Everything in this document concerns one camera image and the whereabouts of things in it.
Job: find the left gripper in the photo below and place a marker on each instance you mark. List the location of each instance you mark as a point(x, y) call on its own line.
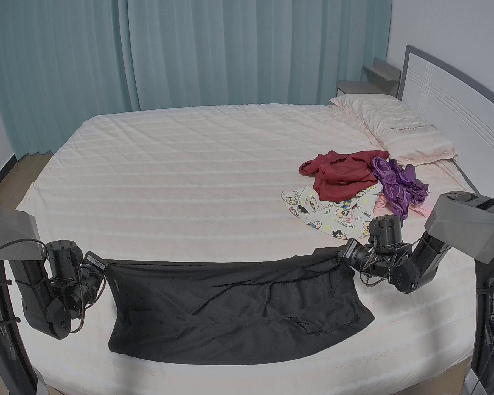
point(91, 278)

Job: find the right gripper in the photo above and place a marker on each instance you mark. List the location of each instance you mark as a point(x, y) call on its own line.
point(360, 258)

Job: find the black T-shirt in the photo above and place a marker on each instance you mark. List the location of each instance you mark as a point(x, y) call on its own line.
point(230, 303)

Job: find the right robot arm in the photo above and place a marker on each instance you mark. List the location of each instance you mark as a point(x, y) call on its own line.
point(465, 228)

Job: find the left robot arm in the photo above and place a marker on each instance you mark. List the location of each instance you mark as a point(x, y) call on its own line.
point(0, 228)

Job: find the bed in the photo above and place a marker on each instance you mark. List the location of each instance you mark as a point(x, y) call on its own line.
point(168, 179)

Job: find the white printed garment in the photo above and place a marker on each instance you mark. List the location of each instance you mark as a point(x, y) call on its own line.
point(333, 220)

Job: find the purple garment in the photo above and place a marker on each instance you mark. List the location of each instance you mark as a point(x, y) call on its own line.
point(395, 187)

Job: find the pink garment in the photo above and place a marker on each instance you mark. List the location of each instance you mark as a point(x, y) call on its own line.
point(426, 209)

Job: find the dark red garment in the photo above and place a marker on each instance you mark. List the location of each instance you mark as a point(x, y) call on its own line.
point(341, 175)

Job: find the cream pillow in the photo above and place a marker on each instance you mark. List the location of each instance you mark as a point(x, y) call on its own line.
point(403, 130)

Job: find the grey bedside table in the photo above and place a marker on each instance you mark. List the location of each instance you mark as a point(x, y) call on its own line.
point(362, 87)

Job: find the blue-green curtain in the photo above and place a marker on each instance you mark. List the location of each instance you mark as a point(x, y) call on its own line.
point(66, 56)
point(251, 35)

